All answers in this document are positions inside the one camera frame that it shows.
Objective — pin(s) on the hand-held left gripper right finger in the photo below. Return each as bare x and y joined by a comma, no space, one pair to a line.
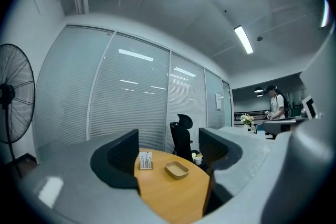
244,154

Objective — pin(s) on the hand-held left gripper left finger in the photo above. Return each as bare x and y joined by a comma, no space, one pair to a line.
78,165

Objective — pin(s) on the shallow wooden container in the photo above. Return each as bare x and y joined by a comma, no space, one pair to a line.
176,170

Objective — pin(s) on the white flowers in vase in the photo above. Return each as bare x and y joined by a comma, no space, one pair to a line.
247,119

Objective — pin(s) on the paper cup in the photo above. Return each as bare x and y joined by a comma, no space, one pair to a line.
197,160

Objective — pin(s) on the dark grey desk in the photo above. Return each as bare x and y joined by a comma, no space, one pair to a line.
281,123

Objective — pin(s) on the paper notice on glass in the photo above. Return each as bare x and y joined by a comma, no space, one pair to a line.
218,101

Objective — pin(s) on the black office chair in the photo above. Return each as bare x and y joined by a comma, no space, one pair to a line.
181,139

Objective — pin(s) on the wooden holder with white cards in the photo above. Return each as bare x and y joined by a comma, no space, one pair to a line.
145,161

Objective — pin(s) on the white framed monitor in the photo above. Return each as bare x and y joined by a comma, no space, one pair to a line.
309,107

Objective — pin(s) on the round wooden table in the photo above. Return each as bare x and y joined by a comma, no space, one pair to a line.
168,194

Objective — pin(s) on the black standing fan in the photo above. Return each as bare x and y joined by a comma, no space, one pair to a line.
15,97

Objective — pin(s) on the short ceiling light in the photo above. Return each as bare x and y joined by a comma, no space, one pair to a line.
243,39

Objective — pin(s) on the ceiling light strip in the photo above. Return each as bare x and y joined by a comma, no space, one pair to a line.
325,13

